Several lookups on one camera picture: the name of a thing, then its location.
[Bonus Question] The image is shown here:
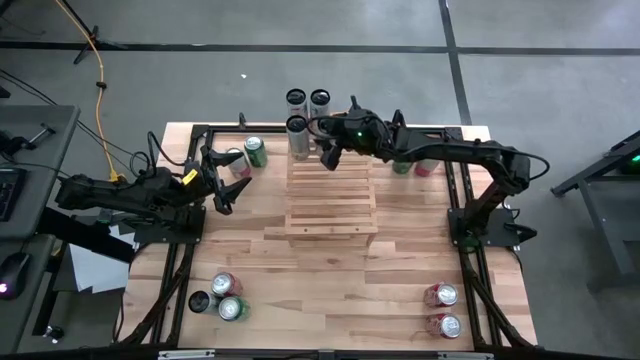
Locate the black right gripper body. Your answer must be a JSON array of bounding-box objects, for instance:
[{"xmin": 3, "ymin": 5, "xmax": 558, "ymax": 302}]
[{"xmin": 327, "ymin": 95, "xmax": 396, "ymax": 172}]

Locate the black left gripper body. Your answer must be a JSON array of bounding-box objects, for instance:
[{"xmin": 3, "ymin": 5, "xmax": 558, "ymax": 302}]
[{"xmin": 182, "ymin": 144, "xmax": 232, "ymax": 217}]

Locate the pink and silver can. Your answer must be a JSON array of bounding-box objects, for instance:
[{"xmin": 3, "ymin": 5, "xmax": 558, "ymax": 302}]
[
  {"xmin": 414, "ymin": 159, "xmax": 441, "ymax": 178},
  {"xmin": 225, "ymin": 147, "xmax": 253, "ymax": 179}
]

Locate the wooden slatted shelf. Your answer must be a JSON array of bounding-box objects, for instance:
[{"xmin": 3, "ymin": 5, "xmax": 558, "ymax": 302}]
[{"xmin": 283, "ymin": 111, "xmax": 380, "ymax": 250}]

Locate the red soda can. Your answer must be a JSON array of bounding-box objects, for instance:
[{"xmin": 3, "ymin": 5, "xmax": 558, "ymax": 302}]
[
  {"xmin": 427, "ymin": 312, "xmax": 463, "ymax": 340},
  {"xmin": 209, "ymin": 271, "xmax": 244, "ymax": 299},
  {"xmin": 422, "ymin": 282, "xmax": 460, "ymax": 309}
]

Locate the black metal beam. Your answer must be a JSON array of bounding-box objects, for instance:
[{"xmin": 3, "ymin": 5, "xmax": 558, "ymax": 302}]
[{"xmin": 37, "ymin": 205, "xmax": 137, "ymax": 265}]

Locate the white paper sheet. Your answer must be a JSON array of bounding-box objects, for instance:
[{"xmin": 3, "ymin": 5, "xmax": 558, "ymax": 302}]
[{"xmin": 68, "ymin": 224, "xmax": 137, "ymax": 294}]

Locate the grey desk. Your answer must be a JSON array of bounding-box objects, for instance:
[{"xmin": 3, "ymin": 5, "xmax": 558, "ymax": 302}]
[{"xmin": 0, "ymin": 104, "xmax": 81, "ymax": 354}]

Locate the black tool on desk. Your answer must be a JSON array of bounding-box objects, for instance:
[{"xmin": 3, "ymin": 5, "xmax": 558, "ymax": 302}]
[{"xmin": 0, "ymin": 122, "xmax": 57, "ymax": 156}]

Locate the black tripod stand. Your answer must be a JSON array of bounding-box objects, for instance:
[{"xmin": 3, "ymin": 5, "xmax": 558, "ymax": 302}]
[{"xmin": 59, "ymin": 0, "xmax": 129, "ymax": 65}]

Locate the black keyboard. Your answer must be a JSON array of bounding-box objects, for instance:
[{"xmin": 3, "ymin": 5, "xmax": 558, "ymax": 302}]
[{"xmin": 0, "ymin": 167, "xmax": 27, "ymax": 222}]

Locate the black computer mouse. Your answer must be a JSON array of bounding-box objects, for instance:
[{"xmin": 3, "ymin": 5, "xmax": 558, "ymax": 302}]
[{"xmin": 0, "ymin": 252, "xmax": 31, "ymax": 300}]

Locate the black caster wheel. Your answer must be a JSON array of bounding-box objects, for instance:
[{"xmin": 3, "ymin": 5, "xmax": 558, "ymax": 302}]
[{"xmin": 42, "ymin": 324, "xmax": 66, "ymax": 344}]

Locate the grey side table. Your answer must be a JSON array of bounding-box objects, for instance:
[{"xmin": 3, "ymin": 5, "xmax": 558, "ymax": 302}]
[{"xmin": 549, "ymin": 129, "xmax": 640, "ymax": 291}]

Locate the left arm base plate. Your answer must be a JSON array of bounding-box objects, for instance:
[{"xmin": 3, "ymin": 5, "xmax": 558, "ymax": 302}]
[{"xmin": 133, "ymin": 207, "xmax": 207, "ymax": 246}]

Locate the yellow power cable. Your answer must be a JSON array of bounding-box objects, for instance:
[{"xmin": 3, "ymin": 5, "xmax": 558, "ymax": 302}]
[{"xmin": 53, "ymin": 0, "xmax": 129, "ymax": 187}]

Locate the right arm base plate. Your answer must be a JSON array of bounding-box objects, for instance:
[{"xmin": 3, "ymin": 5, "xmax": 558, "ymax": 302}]
[{"xmin": 447, "ymin": 207, "xmax": 539, "ymax": 247}]

